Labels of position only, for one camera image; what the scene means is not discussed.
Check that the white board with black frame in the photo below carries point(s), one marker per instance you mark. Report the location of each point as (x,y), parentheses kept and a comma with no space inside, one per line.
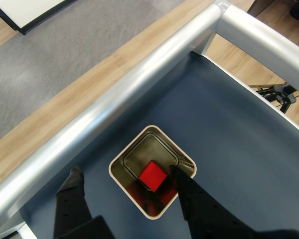
(25,11)

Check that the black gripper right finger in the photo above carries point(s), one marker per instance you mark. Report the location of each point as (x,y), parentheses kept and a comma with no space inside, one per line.
(209,214)

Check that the cream square container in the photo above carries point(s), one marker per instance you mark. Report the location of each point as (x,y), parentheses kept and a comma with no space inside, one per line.
(129,152)

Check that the silver metal tube frame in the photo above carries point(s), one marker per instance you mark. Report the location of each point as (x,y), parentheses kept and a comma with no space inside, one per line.
(139,79)

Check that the red cube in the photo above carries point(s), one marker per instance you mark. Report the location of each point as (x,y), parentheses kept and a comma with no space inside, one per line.
(153,177)

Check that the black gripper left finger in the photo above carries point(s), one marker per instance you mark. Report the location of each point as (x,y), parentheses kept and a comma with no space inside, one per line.
(69,206)

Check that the black tripod stand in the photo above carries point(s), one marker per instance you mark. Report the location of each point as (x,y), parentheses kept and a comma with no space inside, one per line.
(281,93)

